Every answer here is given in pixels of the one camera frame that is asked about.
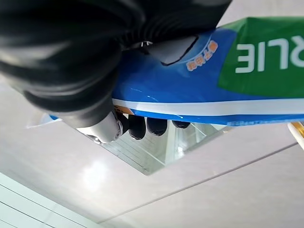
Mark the right robot hand black cloth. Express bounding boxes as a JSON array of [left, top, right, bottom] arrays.
[[0, 0, 232, 145]]

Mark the blue green toothpaste tube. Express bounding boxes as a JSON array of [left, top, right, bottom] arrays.
[[27, 17, 304, 129]]

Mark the gold and white fixture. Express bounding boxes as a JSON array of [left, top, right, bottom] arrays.
[[287, 121, 304, 146]]

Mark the wall mirror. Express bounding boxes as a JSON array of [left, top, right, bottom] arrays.
[[83, 120, 230, 177]]

